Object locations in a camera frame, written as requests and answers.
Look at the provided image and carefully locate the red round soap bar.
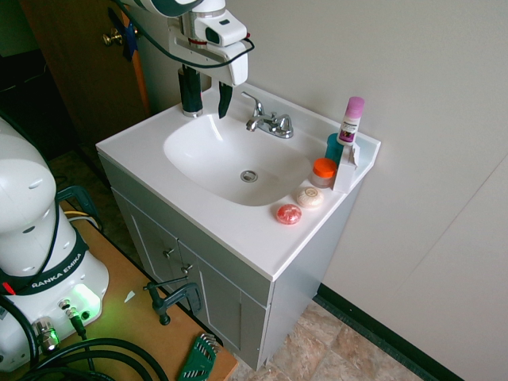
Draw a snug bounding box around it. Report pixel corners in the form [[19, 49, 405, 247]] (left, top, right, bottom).
[[275, 202, 304, 227]]

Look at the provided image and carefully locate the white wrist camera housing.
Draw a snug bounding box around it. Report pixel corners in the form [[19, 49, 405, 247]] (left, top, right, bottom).
[[203, 10, 249, 48]]

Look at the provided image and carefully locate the blue tape strip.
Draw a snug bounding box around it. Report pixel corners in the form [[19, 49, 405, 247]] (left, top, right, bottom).
[[107, 8, 139, 64]]

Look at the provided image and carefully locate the brown wooden door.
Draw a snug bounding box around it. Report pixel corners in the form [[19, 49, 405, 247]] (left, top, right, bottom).
[[18, 0, 151, 160]]

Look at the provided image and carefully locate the white vanity sink top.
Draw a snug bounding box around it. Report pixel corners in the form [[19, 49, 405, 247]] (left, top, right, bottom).
[[95, 82, 383, 283]]

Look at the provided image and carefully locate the yellow white cable bundle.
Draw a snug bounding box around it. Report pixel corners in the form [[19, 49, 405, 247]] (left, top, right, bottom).
[[63, 209, 100, 224]]

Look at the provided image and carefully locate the cream round soap bar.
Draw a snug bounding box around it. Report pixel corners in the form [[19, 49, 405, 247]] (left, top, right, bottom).
[[296, 186, 325, 209]]

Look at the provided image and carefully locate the dark green C-clamp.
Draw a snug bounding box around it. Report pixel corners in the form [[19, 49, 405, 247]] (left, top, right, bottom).
[[58, 183, 105, 232]]

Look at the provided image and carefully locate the thin black connector cable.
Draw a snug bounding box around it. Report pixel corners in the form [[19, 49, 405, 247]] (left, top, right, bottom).
[[59, 300, 94, 374]]

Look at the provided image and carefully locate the grey cabinet door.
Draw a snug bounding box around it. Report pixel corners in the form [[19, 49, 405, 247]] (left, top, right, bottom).
[[177, 237, 271, 360], [112, 189, 180, 287]]

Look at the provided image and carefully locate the grey vanity cabinet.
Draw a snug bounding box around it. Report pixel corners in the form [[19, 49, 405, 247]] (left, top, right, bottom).
[[98, 153, 360, 371]]

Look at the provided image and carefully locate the green hex key set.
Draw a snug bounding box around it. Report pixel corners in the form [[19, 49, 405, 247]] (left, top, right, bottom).
[[174, 333, 219, 381]]

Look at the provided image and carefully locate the brass door knob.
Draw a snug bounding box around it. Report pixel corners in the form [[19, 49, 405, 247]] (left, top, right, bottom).
[[102, 28, 123, 48]]

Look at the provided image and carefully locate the clear jar orange lid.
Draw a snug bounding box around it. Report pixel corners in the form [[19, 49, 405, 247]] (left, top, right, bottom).
[[310, 157, 338, 189]]

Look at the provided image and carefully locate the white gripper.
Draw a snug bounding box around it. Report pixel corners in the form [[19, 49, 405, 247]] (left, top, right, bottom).
[[167, 22, 250, 120]]

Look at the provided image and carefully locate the black C-clamp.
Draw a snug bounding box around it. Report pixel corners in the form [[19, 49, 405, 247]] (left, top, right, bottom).
[[143, 277, 202, 327]]

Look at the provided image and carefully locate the chrome lever faucet handle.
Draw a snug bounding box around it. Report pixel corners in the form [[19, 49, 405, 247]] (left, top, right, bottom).
[[275, 113, 295, 140], [241, 91, 266, 118]]

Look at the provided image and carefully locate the teal plastic cup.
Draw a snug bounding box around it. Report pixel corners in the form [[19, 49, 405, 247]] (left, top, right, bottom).
[[325, 133, 347, 166]]

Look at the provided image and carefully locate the white bottle pink cap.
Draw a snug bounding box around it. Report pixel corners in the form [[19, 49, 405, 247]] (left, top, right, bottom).
[[336, 96, 366, 148]]

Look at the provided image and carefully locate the black wall baseboard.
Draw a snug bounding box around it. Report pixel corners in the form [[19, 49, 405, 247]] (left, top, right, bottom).
[[315, 283, 468, 381]]

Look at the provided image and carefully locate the chrome faucet body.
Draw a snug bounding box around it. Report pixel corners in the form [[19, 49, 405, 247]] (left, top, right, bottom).
[[244, 110, 295, 140]]

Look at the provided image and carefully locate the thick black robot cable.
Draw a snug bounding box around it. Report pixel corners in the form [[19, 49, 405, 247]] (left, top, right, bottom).
[[0, 295, 40, 368], [23, 337, 170, 381]]

